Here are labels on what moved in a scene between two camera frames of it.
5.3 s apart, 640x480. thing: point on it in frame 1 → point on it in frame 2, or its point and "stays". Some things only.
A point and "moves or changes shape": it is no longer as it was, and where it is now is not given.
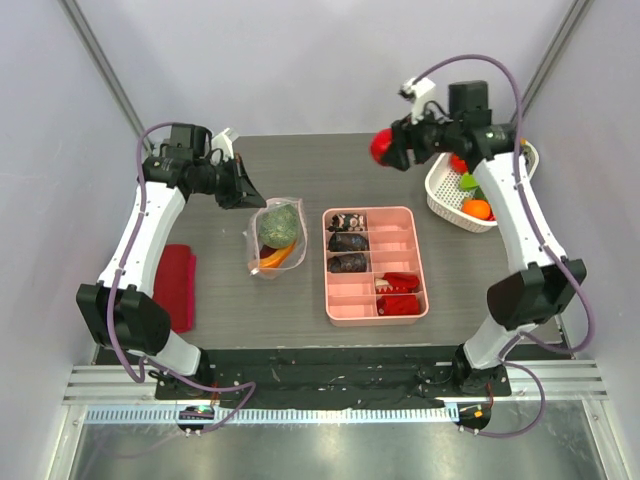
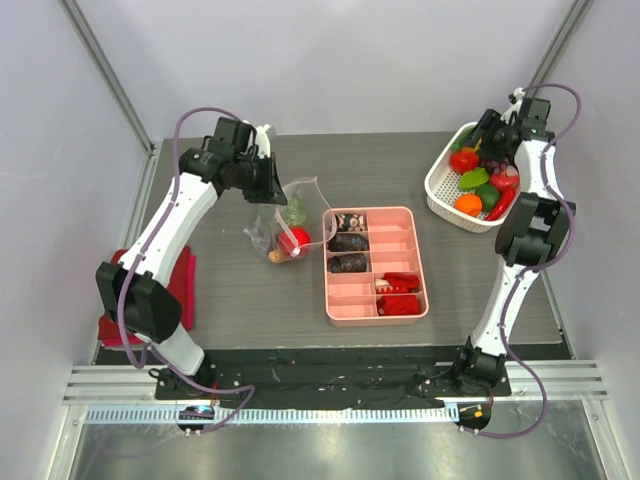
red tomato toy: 458,165 stays
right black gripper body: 403,145 → 486,126
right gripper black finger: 402,140 → 487,119
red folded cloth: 174,285 stays
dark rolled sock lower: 347,263 stays
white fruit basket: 445,196 stays
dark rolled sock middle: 347,242 stays
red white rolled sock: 396,283 stays
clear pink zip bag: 277,238 moves or changes shape
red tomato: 380,143 → 294,241
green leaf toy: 468,182 stays
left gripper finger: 243,183 → 277,193
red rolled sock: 397,305 stays
